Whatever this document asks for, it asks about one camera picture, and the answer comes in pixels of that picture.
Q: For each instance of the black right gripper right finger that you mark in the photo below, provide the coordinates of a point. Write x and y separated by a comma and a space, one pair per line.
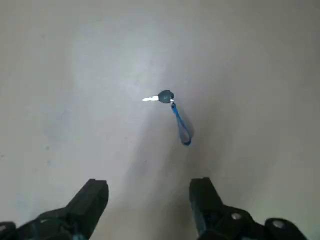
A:
207, 207

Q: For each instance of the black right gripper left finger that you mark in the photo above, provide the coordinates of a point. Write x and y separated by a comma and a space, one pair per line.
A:
75, 212

